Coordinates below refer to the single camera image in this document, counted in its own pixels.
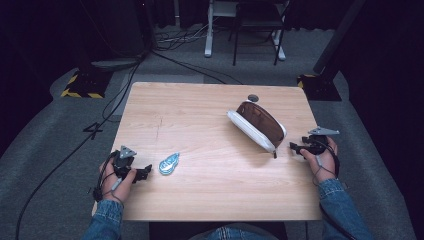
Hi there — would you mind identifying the bundle of floor cables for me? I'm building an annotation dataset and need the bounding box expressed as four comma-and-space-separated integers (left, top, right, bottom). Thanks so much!
154, 23, 211, 52

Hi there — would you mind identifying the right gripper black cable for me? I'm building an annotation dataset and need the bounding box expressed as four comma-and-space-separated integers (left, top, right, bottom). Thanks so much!
311, 139, 341, 186

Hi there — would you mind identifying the black slanted stand pole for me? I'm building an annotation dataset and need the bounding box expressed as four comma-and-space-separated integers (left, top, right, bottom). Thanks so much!
312, 0, 367, 75

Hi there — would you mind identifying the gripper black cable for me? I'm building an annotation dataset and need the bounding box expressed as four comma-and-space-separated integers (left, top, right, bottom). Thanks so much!
92, 153, 125, 203
311, 139, 341, 186

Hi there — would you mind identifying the black floor cable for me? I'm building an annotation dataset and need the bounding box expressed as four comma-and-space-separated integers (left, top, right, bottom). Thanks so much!
151, 49, 244, 86
14, 59, 143, 240

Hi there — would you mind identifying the white desk frame leg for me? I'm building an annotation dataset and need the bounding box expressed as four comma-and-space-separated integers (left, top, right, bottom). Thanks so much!
204, 0, 216, 58
271, 29, 287, 62

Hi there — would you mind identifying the person's denim lap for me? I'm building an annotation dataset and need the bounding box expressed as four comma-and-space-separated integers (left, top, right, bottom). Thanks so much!
188, 225, 280, 240

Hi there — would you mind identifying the black metal chair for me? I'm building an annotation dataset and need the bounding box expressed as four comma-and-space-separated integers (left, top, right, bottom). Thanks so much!
228, 0, 290, 67

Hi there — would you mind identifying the black stand base striped edge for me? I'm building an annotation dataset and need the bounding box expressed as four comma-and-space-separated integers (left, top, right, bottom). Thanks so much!
296, 73, 343, 102
60, 69, 114, 99

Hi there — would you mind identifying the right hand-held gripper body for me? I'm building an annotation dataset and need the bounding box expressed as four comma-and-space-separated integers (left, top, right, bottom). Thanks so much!
301, 126, 341, 156

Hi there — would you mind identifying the blue and white small packet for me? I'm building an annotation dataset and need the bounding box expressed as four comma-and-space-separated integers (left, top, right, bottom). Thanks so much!
158, 152, 181, 176

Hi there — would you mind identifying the person's left hand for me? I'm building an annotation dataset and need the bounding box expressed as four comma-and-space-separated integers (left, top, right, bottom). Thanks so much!
98, 157, 138, 204

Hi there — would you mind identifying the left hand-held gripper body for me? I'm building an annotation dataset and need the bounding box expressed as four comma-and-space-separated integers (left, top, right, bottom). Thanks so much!
111, 145, 138, 181

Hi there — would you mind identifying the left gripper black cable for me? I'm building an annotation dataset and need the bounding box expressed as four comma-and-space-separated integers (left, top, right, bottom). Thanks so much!
92, 153, 125, 203

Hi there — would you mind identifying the person's right hand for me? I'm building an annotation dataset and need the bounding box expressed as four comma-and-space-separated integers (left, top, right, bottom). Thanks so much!
299, 136, 340, 184

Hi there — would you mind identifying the white pouch with brown lining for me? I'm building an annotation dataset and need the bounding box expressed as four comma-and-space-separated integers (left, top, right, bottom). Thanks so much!
226, 99, 288, 159

